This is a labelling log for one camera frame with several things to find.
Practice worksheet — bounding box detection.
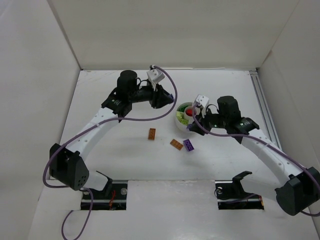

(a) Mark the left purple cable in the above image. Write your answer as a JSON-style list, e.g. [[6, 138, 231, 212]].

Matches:
[[42, 65, 178, 240]]

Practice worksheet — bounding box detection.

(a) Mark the aluminium rail right side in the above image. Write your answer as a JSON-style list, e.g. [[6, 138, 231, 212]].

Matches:
[[249, 70, 282, 150]]

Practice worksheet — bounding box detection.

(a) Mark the red 2x4 brick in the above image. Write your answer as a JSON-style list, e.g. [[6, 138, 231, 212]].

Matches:
[[184, 107, 197, 117]]

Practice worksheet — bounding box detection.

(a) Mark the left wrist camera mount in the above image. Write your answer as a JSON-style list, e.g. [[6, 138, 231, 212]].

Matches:
[[146, 65, 165, 90]]

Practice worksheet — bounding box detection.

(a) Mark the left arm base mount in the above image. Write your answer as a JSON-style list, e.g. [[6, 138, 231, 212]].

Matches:
[[90, 177, 128, 211]]

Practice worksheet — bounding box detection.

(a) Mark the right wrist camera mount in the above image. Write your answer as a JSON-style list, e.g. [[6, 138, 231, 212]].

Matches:
[[192, 94, 210, 117]]

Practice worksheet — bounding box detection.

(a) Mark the pale yellow small brick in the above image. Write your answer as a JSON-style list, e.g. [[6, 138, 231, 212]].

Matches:
[[176, 111, 184, 120]]

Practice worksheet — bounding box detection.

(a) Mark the orange 2x4 brick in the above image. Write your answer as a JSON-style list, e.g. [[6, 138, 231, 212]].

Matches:
[[170, 139, 184, 151], [148, 128, 156, 141]]

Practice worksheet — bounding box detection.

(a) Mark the lavender slope brick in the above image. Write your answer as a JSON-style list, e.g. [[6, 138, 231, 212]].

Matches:
[[169, 94, 175, 103]]

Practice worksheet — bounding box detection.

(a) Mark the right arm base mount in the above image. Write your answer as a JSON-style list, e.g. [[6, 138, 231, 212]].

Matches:
[[214, 171, 265, 210]]

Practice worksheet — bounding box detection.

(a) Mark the lime green 2x4 brick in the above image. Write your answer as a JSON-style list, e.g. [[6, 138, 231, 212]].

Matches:
[[180, 119, 189, 126]]

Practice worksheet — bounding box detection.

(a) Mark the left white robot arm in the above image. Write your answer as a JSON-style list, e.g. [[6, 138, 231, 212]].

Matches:
[[44, 65, 178, 197]]

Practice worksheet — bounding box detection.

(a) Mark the purple 2x4 brick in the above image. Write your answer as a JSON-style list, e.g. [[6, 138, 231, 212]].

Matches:
[[183, 139, 195, 152]]

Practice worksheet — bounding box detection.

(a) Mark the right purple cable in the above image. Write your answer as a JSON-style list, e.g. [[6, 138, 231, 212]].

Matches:
[[187, 102, 320, 217]]

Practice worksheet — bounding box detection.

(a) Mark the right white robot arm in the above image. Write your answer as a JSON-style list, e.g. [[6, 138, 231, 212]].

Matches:
[[188, 94, 320, 216]]

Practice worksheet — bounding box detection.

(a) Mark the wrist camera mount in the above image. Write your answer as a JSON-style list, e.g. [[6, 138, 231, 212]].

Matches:
[[192, 94, 210, 117], [146, 65, 165, 90]]

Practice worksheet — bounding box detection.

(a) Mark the white round divided container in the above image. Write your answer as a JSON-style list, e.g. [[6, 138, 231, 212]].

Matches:
[[174, 102, 196, 135]]

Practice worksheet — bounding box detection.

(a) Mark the purple cable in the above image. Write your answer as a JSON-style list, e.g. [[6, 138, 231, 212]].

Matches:
[[187, 102, 320, 217], [42, 65, 178, 240]]

